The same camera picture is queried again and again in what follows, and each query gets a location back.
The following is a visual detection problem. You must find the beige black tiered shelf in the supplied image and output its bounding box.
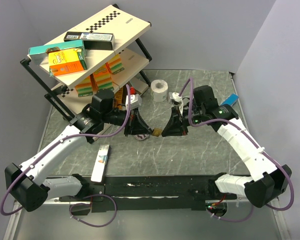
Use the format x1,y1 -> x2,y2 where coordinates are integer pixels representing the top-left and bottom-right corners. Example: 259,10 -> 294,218
20,4 -> 152,121

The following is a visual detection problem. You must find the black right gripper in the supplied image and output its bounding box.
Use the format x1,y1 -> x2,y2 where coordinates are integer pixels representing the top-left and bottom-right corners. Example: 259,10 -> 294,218
161,105 -> 205,137

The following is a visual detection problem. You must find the white toilet paper roll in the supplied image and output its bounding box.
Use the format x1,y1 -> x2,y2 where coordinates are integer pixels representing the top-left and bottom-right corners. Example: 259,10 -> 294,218
150,79 -> 168,103

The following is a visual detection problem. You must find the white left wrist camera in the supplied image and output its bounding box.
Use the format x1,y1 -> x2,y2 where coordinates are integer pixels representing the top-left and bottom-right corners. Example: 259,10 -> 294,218
130,86 -> 142,110

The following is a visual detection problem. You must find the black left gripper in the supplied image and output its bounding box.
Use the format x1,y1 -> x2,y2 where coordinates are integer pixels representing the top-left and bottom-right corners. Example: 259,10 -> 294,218
102,106 -> 152,137

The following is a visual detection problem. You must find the yellow green sponge pack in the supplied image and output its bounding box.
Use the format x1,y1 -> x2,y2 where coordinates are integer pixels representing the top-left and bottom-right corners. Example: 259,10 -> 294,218
93,64 -> 114,91
106,54 -> 125,75
75,75 -> 94,98

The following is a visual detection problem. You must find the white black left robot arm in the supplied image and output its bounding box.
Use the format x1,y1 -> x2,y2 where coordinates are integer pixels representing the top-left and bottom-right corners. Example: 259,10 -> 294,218
4,89 -> 153,212

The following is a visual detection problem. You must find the blue silver box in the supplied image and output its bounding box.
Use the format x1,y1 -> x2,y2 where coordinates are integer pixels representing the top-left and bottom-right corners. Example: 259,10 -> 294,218
220,93 -> 239,107

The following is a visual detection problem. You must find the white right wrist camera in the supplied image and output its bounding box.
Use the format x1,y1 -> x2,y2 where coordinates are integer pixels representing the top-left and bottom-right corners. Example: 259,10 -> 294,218
167,92 -> 184,115

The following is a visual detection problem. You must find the white toothpaste box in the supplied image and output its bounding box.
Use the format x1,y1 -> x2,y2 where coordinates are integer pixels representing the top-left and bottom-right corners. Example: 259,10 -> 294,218
90,144 -> 111,183

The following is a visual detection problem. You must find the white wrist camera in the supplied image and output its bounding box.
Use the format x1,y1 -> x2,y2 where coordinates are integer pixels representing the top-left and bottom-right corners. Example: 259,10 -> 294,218
130,86 -> 142,110
167,92 -> 184,115

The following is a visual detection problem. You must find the brass padlock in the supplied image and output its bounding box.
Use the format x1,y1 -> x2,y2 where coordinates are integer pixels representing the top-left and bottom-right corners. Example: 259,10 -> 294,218
151,128 -> 163,137

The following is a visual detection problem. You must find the black white long box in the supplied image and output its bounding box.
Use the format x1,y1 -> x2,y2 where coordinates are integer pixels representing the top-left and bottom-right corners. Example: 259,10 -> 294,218
63,31 -> 116,51

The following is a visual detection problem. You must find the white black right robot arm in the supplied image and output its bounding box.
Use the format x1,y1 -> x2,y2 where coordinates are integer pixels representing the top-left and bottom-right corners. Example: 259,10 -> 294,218
161,85 -> 292,208

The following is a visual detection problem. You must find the orange yellow box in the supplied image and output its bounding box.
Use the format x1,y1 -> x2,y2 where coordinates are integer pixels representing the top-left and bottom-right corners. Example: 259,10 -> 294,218
48,47 -> 88,77

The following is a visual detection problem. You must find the orange snack bag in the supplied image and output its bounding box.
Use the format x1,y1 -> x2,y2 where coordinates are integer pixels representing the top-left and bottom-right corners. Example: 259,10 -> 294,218
114,88 -> 124,110

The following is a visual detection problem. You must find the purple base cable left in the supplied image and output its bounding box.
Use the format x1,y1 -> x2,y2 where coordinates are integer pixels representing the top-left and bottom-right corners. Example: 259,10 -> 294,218
69,193 -> 119,228

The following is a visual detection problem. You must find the pink striped sponge pad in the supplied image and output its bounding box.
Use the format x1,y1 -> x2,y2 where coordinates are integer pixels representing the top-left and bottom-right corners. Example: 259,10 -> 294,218
133,134 -> 150,141

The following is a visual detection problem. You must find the teal long box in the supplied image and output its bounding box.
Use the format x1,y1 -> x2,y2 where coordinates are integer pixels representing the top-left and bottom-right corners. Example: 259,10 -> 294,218
28,40 -> 85,65

